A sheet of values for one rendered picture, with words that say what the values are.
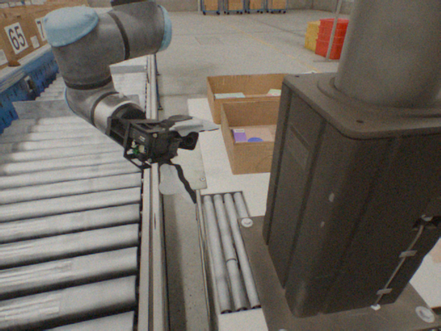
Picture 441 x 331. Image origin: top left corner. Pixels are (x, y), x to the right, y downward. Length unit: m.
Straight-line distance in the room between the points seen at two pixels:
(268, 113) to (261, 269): 0.60
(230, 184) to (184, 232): 0.93
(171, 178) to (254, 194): 0.25
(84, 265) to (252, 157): 0.44
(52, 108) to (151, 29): 0.73
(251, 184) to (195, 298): 0.78
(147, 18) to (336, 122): 0.45
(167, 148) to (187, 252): 1.05
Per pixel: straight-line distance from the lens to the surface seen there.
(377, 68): 0.32
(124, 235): 0.60
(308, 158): 0.32
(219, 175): 0.72
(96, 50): 0.57
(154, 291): 0.51
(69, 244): 0.63
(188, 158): 0.79
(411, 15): 0.30
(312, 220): 0.33
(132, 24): 0.60
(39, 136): 1.11
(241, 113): 0.94
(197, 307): 1.33
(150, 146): 0.45
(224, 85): 1.23
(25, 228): 0.72
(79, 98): 0.60
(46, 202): 0.76
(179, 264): 1.45
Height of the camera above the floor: 1.18
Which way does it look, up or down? 34 degrees down
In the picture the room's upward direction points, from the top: straight up
